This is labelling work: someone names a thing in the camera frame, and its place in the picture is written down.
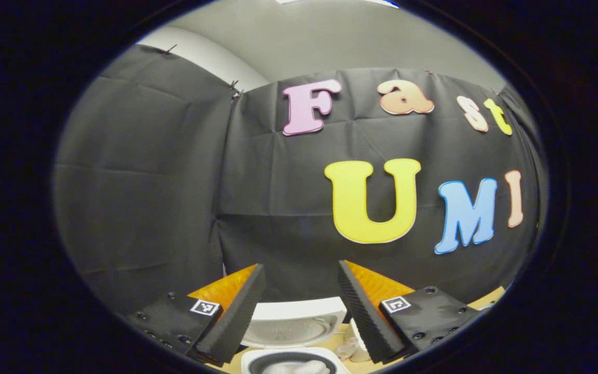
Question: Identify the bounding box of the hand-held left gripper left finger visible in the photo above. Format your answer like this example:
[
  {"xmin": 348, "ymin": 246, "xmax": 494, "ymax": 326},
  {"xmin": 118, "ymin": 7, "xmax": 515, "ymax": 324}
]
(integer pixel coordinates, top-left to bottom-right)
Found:
[{"xmin": 125, "ymin": 263, "xmax": 267, "ymax": 364}]

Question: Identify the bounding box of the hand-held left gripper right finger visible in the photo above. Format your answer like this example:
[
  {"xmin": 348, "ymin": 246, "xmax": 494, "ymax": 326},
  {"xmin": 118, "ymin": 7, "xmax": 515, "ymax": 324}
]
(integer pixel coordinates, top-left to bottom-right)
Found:
[{"xmin": 337, "ymin": 260, "xmax": 481, "ymax": 364}]

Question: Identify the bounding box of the white rice cooker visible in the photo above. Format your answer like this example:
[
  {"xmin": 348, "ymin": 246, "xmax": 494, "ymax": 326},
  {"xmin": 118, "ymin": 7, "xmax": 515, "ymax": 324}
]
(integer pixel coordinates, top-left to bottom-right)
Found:
[{"xmin": 240, "ymin": 297, "xmax": 351, "ymax": 374}]

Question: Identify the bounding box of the clear bottle with red label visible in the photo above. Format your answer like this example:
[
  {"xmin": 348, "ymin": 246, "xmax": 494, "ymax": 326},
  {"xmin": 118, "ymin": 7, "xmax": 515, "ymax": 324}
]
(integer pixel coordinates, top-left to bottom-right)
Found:
[{"xmin": 334, "ymin": 335, "xmax": 370, "ymax": 363}]

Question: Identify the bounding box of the black backdrop cloth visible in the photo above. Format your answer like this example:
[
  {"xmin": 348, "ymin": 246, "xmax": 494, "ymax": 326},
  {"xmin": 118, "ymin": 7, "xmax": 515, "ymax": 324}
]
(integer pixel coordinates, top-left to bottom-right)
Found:
[{"xmin": 52, "ymin": 44, "xmax": 546, "ymax": 317}]

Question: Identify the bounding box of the ceiling light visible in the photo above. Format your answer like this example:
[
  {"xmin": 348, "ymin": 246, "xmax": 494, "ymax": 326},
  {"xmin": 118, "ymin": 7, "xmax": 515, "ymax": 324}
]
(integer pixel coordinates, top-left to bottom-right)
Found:
[{"xmin": 278, "ymin": 0, "xmax": 398, "ymax": 8}]

